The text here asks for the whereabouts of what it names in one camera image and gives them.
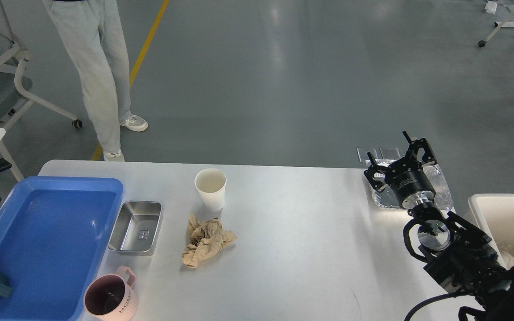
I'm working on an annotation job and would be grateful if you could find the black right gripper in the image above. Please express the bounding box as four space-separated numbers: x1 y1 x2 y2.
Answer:
364 131 437 210

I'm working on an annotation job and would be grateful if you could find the stainless steel rectangular container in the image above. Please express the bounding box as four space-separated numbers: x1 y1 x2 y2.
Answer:
108 201 163 256

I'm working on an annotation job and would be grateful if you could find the pink ceramic mug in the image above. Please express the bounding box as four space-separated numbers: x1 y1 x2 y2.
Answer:
83 266 139 321

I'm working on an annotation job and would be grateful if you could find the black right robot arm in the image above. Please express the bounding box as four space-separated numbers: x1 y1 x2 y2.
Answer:
364 131 514 321

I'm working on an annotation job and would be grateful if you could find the clear plastic lid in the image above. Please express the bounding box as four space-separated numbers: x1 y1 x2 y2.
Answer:
357 146 401 163

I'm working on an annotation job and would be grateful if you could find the aluminium foil tray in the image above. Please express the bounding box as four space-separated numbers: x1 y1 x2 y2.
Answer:
371 165 454 212

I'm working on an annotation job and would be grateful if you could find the white plastic bin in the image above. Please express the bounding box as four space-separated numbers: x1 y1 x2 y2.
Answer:
468 193 514 269

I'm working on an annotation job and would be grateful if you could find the white paper cup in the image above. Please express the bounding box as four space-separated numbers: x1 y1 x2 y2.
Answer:
194 168 227 212

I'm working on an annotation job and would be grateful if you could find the crumpled brown paper napkin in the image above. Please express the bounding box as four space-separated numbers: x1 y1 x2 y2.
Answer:
182 213 237 268

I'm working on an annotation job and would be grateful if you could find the person in grey trousers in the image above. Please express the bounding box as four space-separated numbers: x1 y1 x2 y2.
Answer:
43 0 148 162

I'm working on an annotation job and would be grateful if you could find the blue plastic tray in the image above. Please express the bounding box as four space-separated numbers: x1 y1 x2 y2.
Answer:
0 176 123 321

